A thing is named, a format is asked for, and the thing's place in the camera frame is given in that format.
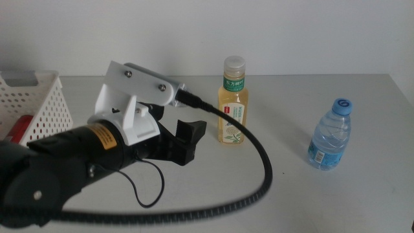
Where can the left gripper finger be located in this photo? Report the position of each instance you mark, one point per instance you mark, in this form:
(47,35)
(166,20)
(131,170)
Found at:
(156,111)
(189,137)

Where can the yellow tea bottle green label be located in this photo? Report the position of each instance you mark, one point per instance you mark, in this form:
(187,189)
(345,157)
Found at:
(233,116)

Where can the clear water bottle blue cap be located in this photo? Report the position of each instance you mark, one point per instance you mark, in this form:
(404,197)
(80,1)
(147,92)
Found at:
(330,139)

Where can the red soda can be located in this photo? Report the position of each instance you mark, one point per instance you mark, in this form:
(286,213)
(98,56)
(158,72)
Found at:
(19,129)

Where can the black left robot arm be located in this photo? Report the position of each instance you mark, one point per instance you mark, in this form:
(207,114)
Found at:
(48,168)

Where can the white perforated plastic basket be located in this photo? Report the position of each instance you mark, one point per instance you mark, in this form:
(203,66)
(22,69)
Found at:
(48,106)

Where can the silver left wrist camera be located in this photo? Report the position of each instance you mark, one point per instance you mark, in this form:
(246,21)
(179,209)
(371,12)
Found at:
(155,72)

